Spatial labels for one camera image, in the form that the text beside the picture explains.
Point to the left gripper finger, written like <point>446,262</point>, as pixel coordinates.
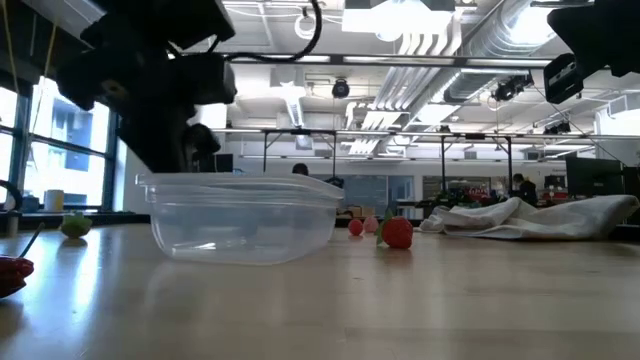
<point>160,147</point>

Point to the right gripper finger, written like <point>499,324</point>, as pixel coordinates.
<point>562,79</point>

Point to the clear plastic tupperware container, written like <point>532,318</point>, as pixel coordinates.
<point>240,240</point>

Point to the red strawberry long stem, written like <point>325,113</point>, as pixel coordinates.
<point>12,275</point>

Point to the small red raspberry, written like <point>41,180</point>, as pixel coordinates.
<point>355,227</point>

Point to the red strawberry with leaf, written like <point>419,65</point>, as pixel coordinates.
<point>398,233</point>

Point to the pale green produce piece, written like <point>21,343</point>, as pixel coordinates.
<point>76,226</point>

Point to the black computer monitor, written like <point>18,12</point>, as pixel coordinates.
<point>592,175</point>
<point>223,162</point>

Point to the large room window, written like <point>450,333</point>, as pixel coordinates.
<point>65,150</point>

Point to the person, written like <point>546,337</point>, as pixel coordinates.
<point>525,191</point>
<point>300,169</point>

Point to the white cylindrical cup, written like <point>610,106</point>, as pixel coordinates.
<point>53,200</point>

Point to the white checked cloth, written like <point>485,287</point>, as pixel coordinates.
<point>525,220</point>

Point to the black overhead rig beam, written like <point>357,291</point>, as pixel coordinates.
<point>400,60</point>

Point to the white ceiling light panel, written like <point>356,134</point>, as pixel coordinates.
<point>400,17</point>

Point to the black round ceiling camera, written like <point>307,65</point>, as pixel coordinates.
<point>340,88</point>
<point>510,88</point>

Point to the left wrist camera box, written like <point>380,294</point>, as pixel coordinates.
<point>205,77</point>

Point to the black aluminium table frame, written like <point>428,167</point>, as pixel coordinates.
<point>100,218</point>

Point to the black background rig frame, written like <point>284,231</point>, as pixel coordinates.
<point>475,135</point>
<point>300,131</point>

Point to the grey short post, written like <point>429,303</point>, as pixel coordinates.
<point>12,225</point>

